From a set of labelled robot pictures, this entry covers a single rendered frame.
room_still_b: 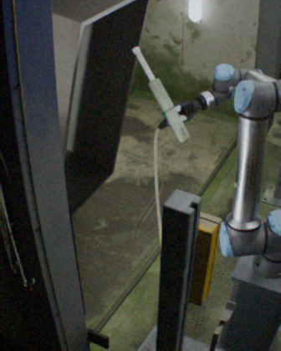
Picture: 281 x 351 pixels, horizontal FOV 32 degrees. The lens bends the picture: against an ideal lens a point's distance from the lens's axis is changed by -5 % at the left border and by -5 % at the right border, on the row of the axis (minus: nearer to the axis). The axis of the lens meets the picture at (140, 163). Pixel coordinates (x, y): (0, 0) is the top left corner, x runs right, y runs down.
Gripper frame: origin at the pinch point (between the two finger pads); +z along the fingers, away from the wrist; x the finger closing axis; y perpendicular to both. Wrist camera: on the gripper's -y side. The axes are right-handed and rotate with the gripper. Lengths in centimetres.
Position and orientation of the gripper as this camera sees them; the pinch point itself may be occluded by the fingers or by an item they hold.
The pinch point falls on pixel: (169, 119)
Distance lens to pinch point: 231.9
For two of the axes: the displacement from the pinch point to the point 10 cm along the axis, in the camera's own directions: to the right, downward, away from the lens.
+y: -2.8, 1.5, 9.5
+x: -4.7, -8.8, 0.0
